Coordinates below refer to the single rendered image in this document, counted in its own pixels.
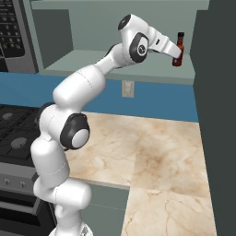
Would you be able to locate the silver microwave oven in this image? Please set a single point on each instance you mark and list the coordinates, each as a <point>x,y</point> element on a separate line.
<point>15,33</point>

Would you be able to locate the dark grey tall cabinet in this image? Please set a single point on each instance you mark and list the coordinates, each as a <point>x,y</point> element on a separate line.
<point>215,116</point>

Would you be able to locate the silver stove knob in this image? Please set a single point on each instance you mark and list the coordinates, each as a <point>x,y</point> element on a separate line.
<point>6,182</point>
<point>22,184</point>

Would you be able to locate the black and silver stove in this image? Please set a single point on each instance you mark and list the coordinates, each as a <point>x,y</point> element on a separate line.
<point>15,159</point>

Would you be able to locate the red sauce bottle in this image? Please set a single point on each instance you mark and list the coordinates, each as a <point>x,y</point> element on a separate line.
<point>179,60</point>

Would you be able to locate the white wall outlet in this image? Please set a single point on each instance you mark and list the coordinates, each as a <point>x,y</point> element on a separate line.
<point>128,89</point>

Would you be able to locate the grey-green open wall cabinet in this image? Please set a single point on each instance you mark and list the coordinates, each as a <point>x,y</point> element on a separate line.
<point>101,37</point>

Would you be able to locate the grey-green base cabinet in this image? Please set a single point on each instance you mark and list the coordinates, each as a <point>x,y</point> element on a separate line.
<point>104,209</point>

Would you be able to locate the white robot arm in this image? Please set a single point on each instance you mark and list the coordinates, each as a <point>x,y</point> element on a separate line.
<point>73,89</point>

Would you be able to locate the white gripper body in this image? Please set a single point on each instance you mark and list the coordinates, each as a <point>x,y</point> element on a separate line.
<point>171,48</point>

